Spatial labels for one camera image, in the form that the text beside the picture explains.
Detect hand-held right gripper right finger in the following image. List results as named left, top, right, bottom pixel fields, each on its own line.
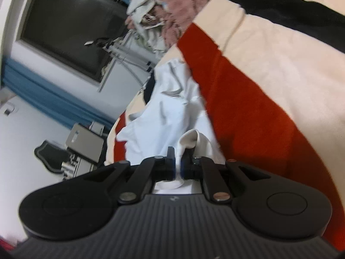
left=180, top=150, right=271, bottom=203

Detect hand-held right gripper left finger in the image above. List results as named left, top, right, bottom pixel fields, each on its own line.
left=89, top=146, right=177, bottom=205

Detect white shirt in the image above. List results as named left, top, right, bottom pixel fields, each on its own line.
left=116, top=59, right=226, bottom=195

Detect grey metal box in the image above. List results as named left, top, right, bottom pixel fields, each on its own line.
left=65, top=123, right=106, bottom=166

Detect red cream black striped blanket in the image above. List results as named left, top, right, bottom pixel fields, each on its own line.
left=104, top=0, right=345, bottom=222

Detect blue curtain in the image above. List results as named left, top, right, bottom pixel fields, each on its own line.
left=0, top=56, right=117, bottom=130

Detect white patterned garment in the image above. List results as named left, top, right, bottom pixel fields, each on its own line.
left=126, top=0, right=168, bottom=58

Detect dark window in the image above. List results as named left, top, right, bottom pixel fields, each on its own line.
left=16, top=0, right=136, bottom=85

